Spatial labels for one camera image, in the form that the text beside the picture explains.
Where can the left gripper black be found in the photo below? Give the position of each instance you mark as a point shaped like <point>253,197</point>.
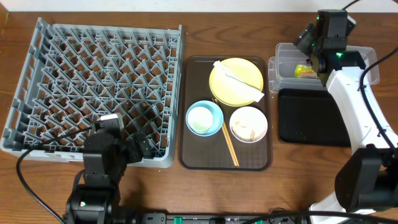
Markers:
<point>135,155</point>

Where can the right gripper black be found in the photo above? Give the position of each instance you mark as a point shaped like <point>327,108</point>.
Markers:
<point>305,35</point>

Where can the light blue bowl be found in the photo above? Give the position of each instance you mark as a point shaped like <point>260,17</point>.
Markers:
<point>217,116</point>

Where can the yellow plate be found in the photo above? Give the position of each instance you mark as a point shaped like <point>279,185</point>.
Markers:
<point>245,71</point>

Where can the white bowl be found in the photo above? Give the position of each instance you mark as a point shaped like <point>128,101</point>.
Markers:
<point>248,124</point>

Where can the white cup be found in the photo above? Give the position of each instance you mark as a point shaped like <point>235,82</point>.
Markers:
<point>200,119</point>

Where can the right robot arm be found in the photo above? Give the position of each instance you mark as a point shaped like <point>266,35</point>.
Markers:
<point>368,181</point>

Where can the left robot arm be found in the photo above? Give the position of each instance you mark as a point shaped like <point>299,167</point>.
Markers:
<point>95,196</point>

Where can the black waste tray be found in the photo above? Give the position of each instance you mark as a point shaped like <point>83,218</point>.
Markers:
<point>310,117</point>

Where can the grey dishwasher rack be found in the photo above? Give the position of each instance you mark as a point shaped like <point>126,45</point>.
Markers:
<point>74,74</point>

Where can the yellow green wrapper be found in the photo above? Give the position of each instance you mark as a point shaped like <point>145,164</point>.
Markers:
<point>304,71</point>

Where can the clear plastic bin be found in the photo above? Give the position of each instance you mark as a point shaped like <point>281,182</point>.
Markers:
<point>281,68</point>

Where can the wooden chopstick right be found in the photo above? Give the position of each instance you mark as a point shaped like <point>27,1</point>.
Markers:
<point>230,140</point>

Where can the dark brown serving tray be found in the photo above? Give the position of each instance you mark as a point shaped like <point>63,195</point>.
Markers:
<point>211,152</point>

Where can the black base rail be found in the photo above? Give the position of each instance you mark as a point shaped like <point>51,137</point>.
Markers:
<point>162,218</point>

